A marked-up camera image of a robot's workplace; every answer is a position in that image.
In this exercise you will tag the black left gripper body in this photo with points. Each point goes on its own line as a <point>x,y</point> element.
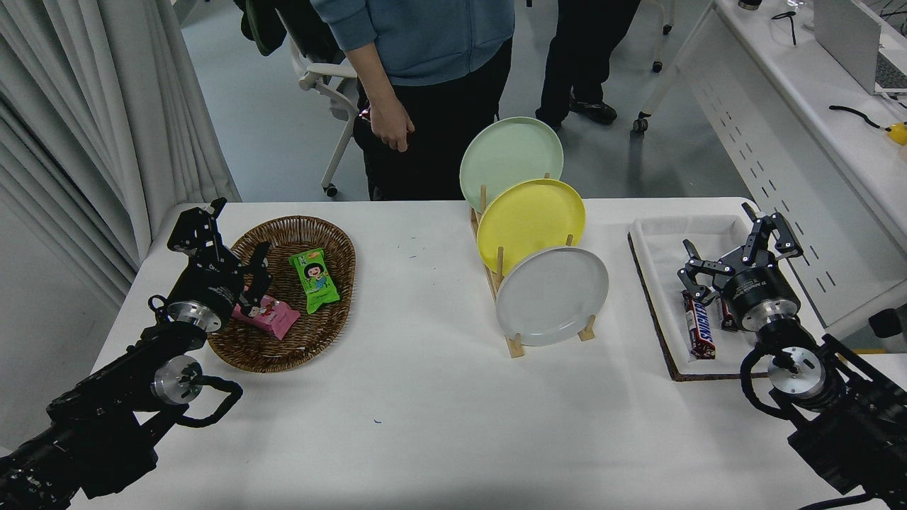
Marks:
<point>209,287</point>

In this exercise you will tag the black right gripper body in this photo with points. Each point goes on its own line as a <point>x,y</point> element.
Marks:
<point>762,290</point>

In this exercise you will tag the brown wicker basket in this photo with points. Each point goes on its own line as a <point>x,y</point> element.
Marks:
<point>297,343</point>

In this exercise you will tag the white chair base with caster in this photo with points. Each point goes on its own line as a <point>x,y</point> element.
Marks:
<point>657,66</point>

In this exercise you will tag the yellow plate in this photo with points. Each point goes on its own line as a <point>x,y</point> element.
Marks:
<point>528,219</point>

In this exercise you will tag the brown Snickers bar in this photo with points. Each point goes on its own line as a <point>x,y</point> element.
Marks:
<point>699,326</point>
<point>726,315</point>

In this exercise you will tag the dark jacket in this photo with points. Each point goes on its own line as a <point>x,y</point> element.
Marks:
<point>262,28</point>

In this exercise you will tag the small yellow object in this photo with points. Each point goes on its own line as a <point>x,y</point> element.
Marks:
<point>898,133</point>

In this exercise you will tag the white adjacent table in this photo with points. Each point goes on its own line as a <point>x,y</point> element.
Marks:
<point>889,360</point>

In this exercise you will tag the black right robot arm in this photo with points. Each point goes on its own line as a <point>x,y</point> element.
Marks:
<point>850,418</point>

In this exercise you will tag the black cylinder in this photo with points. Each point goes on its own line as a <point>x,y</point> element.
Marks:
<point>886,329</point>

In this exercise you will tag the pink snack bar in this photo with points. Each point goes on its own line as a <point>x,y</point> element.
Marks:
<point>280,319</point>

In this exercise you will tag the white tray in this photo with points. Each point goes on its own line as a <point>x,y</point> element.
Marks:
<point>662,283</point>

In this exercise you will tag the white perforated side table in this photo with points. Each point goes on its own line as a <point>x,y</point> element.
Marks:
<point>779,85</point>

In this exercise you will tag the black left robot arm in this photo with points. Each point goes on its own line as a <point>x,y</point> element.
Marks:
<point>92,418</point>

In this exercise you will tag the grey plate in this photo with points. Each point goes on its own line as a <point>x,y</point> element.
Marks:
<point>549,297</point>

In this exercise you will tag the white office chair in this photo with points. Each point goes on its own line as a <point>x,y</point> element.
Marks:
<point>333,71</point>

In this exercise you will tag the person's hand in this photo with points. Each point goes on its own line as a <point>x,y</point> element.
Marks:
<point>391,124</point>

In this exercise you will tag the silver laptop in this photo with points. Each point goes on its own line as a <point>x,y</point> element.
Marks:
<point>843,35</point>

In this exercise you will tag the pale green plate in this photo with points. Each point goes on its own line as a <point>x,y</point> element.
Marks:
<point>506,156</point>

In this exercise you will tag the green snack bar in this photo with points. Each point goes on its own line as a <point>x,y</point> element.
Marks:
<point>315,280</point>

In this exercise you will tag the wooden plate rack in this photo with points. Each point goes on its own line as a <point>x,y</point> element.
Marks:
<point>515,347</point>

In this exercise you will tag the white curtain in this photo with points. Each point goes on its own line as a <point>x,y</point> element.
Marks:
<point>85,106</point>

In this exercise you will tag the person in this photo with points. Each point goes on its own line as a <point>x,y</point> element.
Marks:
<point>581,42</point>
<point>439,42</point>

